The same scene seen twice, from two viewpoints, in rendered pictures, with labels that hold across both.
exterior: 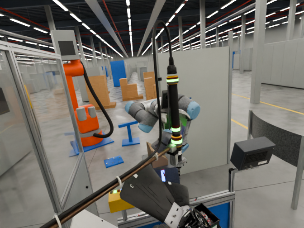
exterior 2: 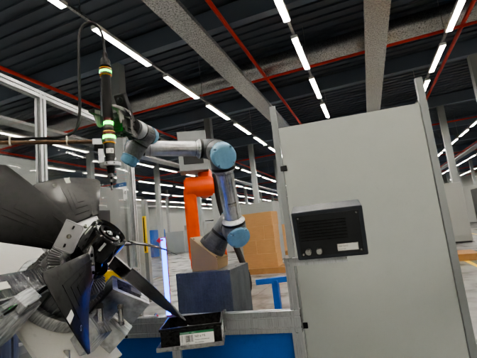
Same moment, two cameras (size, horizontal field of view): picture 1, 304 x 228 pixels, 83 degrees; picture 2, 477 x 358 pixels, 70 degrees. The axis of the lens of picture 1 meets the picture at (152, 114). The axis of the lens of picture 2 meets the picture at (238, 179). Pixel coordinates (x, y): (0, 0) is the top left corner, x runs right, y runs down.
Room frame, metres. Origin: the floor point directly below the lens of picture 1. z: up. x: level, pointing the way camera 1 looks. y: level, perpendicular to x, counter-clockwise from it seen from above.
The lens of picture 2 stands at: (-0.23, -0.97, 1.19)
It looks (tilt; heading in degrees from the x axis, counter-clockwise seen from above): 9 degrees up; 24
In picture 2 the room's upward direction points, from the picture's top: 6 degrees counter-clockwise
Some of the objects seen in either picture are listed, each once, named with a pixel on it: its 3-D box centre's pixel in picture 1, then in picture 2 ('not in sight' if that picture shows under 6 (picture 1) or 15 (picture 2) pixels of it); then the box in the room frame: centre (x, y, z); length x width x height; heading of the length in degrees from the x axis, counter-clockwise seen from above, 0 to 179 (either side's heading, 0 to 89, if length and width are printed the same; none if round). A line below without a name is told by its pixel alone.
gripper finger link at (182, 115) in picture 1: (184, 120); (119, 114); (0.66, -0.13, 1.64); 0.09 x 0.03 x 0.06; 32
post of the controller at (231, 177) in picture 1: (231, 180); (291, 283); (1.10, -0.55, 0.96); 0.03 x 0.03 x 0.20; 10
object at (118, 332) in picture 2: not in sight; (113, 332); (0.62, -0.09, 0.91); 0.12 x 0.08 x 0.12; 100
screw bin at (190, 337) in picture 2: (198, 222); (193, 329); (0.87, -0.22, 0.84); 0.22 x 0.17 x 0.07; 116
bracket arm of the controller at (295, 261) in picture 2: (243, 168); (314, 259); (1.11, -0.65, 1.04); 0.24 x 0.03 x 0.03; 100
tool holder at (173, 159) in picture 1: (176, 153); (106, 153); (0.64, -0.08, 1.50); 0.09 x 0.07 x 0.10; 135
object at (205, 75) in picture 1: (196, 110); (363, 227); (2.59, -0.70, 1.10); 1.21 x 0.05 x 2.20; 100
